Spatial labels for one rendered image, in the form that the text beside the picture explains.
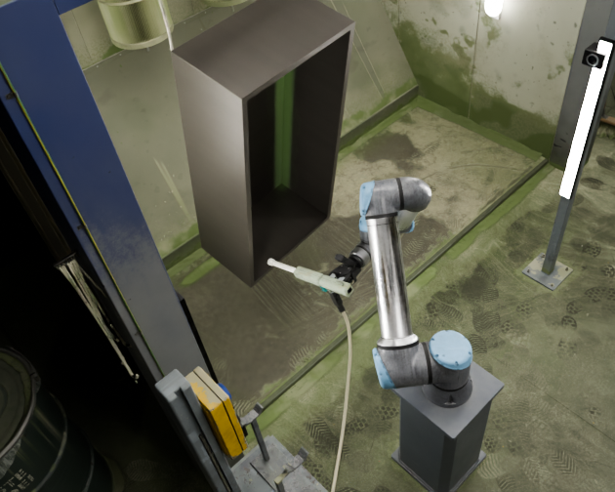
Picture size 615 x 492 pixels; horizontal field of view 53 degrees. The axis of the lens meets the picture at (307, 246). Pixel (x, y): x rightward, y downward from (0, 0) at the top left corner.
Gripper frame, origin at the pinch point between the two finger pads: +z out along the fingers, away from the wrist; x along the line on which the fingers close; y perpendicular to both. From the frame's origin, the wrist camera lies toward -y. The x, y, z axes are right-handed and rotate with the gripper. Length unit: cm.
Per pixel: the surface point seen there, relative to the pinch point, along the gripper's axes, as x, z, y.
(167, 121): 147, -47, -35
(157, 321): -9, 72, -62
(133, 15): 123, -44, -101
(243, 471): -31, 84, -8
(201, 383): -58, 86, -80
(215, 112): 17, 4, -90
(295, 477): -46, 76, -5
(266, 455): -36, 76, -11
